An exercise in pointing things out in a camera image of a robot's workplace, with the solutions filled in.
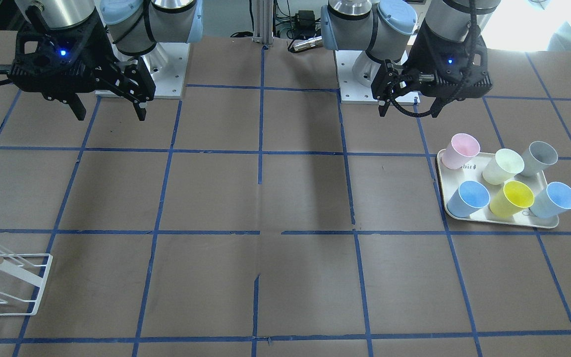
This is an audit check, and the white wire cup rack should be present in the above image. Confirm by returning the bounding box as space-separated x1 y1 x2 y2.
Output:
0 244 54 316

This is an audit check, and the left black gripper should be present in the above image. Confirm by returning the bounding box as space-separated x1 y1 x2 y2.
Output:
371 24 493 117

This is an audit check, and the light blue plastic cup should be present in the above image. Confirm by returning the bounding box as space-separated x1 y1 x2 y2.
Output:
446 180 490 218

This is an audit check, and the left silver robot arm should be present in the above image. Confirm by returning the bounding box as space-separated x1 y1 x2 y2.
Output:
320 0 500 118

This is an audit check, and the pink plastic cup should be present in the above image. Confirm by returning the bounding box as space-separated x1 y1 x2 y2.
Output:
441 133 481 170

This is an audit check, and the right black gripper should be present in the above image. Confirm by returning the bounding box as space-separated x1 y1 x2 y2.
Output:
7 10 156 121

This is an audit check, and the yellow plastic cup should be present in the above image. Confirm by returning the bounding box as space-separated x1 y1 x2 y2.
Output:
489 180 535 218

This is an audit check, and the aluminium frame post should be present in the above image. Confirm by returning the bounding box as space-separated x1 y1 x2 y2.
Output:
251 0 274 48

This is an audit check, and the cream plastic tray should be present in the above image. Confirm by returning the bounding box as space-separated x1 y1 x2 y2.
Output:
437 149 560 229

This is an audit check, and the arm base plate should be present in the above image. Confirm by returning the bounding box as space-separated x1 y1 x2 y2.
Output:
95 43 190 99
334 50 420 106

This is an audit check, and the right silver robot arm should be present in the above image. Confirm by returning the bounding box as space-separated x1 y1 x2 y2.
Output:
6 0 203 120

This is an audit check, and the grey plastic cup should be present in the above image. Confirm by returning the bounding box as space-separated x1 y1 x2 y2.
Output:
519 141 558 177

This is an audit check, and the pale green plastic cup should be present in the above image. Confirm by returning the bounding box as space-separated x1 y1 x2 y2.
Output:
482 148 525 185

